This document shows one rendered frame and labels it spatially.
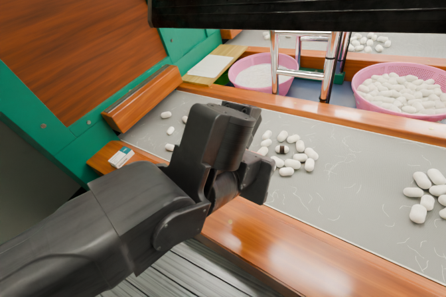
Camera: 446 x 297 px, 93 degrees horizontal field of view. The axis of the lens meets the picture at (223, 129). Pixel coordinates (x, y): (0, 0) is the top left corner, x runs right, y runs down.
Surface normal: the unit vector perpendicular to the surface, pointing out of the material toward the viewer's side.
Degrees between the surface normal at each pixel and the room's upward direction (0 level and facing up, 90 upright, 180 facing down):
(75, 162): 90
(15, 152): 90
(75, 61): 90
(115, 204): 17
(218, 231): 0
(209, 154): 90
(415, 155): 0
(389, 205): 0
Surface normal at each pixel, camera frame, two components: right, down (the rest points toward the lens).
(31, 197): 0.88, 0.19
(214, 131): 0.73, 0.39
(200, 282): -0.18, -0.71
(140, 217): 0.02, -0.85
